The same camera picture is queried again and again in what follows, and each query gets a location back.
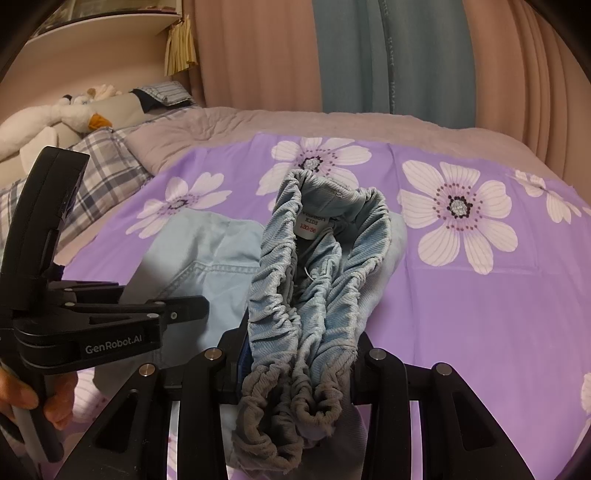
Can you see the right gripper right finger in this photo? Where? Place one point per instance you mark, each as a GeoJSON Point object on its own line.
{"type": "Point", "coordinates": [380, 380]}

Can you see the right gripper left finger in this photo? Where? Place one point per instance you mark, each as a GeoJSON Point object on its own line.
{"type": "Point", "coordinates": [210, 379]}

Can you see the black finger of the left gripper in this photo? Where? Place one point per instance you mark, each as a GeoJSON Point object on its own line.
{"type": "Point", "coordinates": [181, 309]}

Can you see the light blue denim pants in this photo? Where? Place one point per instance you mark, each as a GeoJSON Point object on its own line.
{"type": "Point", "coordinates": [305, 284]}

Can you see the person's left hand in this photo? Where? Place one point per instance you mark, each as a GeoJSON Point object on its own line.
{"type": "Point", "coordinates": [58, 408]}

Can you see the plaid pillow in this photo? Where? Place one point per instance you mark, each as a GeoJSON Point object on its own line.
{"type": "Point", "coordinates": [121, 162]}

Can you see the purple floral bed sheet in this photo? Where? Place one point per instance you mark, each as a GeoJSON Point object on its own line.
{"type": "Point", "coordinates": [495, 278]}

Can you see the white plush duck toy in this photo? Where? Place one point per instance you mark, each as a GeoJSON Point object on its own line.
{"type": "Point", "coordinates": [29, 130]}

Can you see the striped folded cloth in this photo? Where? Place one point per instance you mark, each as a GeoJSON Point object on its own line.
{"type": "Point", "coordinates": [164, 95]}

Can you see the wooden headboard shelf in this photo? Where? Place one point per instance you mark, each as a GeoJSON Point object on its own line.
{"type": "Point", "coordinates": [115, 18]}

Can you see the teal curtain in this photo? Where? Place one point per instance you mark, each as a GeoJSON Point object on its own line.
{"type": "Point", "coordinates": [399, 57]}

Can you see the beige pink curtain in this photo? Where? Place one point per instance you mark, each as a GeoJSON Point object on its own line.
{"type": "Point", "coordinates": [532, 64]}

